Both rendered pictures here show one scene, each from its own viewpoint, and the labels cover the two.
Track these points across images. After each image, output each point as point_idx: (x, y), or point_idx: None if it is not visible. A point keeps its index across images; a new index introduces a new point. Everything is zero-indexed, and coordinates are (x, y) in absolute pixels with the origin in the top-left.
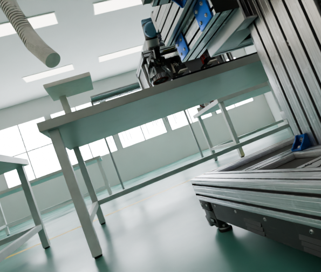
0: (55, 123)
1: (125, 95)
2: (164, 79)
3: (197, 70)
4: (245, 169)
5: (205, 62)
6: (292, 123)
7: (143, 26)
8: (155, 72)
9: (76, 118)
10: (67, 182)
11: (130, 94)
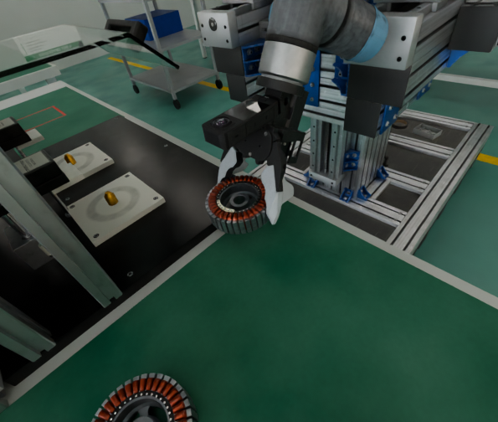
0: None
1: (422, 260)
2: (226, 203)
3: (206, 160)
4: (395, 222)
5: (6, 141)
6: (359, 182)
7: None
8: (53, 211)
9: None
10: None
11: (405, 253)
